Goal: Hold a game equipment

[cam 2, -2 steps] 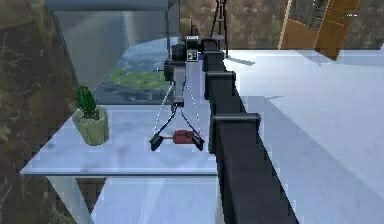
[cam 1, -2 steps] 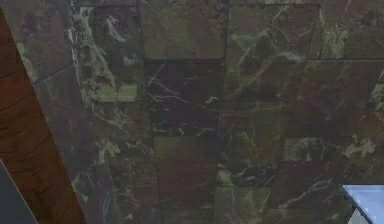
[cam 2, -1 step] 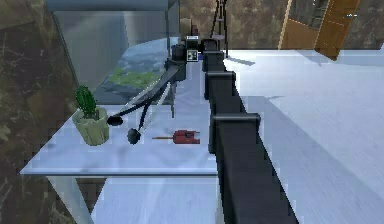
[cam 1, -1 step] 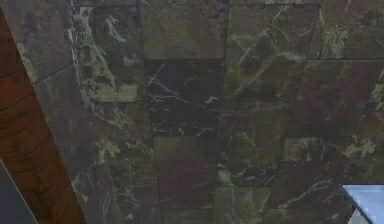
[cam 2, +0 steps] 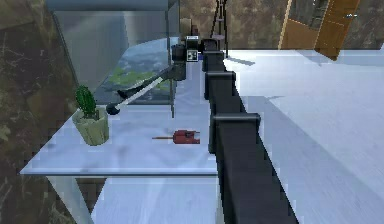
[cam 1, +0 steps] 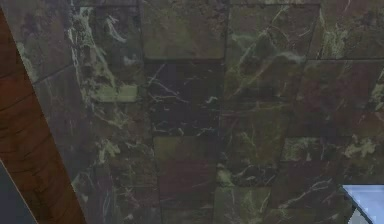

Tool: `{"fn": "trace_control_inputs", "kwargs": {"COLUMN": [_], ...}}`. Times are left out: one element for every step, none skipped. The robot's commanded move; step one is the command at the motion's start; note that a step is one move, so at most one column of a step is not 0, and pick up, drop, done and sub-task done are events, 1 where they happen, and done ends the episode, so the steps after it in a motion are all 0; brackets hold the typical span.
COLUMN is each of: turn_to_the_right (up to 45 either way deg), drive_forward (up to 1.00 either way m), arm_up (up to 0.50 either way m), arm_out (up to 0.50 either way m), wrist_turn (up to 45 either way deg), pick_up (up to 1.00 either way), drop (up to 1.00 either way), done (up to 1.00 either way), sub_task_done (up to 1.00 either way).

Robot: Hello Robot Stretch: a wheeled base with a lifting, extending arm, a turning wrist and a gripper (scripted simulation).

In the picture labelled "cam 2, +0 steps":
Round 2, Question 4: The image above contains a grey glass frame cabinet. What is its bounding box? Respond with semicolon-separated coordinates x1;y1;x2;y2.
44;0;181;118

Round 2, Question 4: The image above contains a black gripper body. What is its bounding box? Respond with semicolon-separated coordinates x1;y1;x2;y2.
168;43;188;82

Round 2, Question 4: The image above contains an orange wooden door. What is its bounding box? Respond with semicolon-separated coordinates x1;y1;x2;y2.
277;0;362;62

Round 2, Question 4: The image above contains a black tripod stand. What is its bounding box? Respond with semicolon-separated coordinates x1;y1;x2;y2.
209;0;231;58

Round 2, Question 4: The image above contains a green cactus in pale pot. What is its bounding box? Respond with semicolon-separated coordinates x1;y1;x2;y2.
71;85;110;147

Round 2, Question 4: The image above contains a red game piece with stick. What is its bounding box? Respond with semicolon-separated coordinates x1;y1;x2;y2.
151;129;201;145

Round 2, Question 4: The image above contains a blue green patterned board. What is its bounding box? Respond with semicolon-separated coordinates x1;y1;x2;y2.
94;37;178;105

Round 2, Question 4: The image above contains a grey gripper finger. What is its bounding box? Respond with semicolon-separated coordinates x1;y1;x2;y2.
105;75;172;116
116;65;175;100

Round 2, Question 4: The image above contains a white table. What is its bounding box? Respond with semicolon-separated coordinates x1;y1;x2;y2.
19;36;228;224

